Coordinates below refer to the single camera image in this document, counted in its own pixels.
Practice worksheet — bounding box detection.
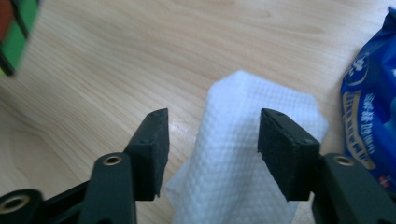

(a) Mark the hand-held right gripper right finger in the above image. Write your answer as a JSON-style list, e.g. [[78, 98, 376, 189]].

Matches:
[[257, 107, 322, 203]]

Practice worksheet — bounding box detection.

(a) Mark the colourful puzzle cube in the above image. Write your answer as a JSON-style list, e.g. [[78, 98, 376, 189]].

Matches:
[[0, 0, 42, 77]]

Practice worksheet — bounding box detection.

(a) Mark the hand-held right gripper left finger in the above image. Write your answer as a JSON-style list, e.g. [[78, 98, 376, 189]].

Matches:
[[123, 107, 171, 202]]

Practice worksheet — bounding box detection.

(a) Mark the white wet wipe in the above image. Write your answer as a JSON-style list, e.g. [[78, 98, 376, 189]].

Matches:
[[163, 69, 330, 224]]

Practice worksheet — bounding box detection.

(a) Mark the blue wet wipes packet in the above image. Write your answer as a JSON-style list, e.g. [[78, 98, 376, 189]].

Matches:
[[339, 6, 396, 201]]

